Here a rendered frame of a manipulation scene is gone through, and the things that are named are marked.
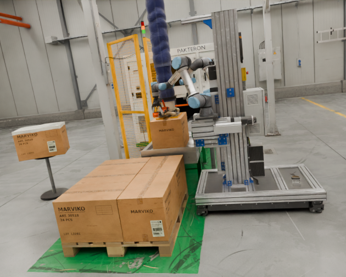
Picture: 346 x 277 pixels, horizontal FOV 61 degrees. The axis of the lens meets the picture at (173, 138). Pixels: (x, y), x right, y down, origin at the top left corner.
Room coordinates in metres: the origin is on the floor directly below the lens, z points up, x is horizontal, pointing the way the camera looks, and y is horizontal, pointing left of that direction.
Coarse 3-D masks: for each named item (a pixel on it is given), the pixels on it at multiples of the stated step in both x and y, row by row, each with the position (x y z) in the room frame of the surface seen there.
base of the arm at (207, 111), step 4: (200, 108) 2.94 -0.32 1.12; (204, 108) 2.90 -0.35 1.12; (208, 108) 2.90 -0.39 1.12; (212, 108) 2.95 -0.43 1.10; (200, 112) 2.93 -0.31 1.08; (204, 112) 2.89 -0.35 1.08; (208, 112) 2.89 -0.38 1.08; (212, 112) 2.91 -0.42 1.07; (200, 116) 2.92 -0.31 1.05; (204, 116) 2.89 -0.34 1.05; (208, 116) 2.88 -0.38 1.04
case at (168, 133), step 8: (184, 112) 4.09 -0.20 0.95; (152, 120) 3.70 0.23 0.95; (160, 120) 3.61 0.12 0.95; (168, 120) 3.56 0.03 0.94; (176, 120) 3.54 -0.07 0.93; (184, 120) 3.82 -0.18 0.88; (152, 128) 3.60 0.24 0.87; (160, 128) 3.58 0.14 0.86; (168, 128) 3.57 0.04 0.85; (176, 128) 3.55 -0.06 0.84; (184, 128) 3.73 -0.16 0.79; (152, 136) 3.61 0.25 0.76; (160, 136) 3.59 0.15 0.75; (168, 136) 3.57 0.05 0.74; (176, 136) 3.55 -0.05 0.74; (184, 136) 3.65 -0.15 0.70; (152, 144) 3.61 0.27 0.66; (160, 144) 3.59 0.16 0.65; (168, 144) 3.57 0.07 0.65; (176, 144) 3.55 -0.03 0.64; (184, 144) 3.57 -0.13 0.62
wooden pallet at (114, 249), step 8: (184, 200) 3.24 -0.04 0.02; (184, 208) 3.02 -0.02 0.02; (176, 224) 2.69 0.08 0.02; (176, 232) 2.54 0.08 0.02; (64, 248) 2.40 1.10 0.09; (72, 248) 2.39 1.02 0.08; (80, 248) 2.50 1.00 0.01; (112, 248) 2.31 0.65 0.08; (120, 248) 2.29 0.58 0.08; (160, 248) 2.22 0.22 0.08; (168, 248) 2.21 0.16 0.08; (64, 256) 2.40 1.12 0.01; (72, 256) 2.39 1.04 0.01; (112, 256) 2.31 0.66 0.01; (120, 256) 2.29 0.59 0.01; (160, 256) 2.22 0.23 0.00; (168, 256) 2.21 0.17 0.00
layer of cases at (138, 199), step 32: (128, 160) 3.42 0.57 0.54; (160, 160) 3.24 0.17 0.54; (64, 192) 2.60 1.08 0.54; (96, 192) 2.49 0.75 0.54; (128, 192) 2.40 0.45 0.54; (160, 192) 2.30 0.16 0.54; (64, 224) 2.39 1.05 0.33; (96, 224) 2.33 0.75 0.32; (128, 224) 2.27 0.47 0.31; (160, 224) 2.21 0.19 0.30
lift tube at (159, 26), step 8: (152, 0) 3.74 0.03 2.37; (160, 0) 3.76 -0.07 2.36; (152, 8) 3.75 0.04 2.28; (160, 8) 3.76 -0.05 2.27; (152, 16) 3.74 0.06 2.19; (160, 16) 3.76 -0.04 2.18; (152, 24) 3.76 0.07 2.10; (160, 24) 3.75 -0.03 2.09; (160, 32) 3.74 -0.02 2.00; (152, 40) 3.77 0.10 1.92; (160, 40) 3.74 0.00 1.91; (168, 40) 3.82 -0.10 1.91; (152, 48) 3.80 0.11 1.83; (160, 48) 3.74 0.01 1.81; (168, 48) 3.80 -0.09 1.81; (160, 56) 3.74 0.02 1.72; (168, 56) 3.77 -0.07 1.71; (160, 64) 3.75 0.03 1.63; (168, 64) 3.76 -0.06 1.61
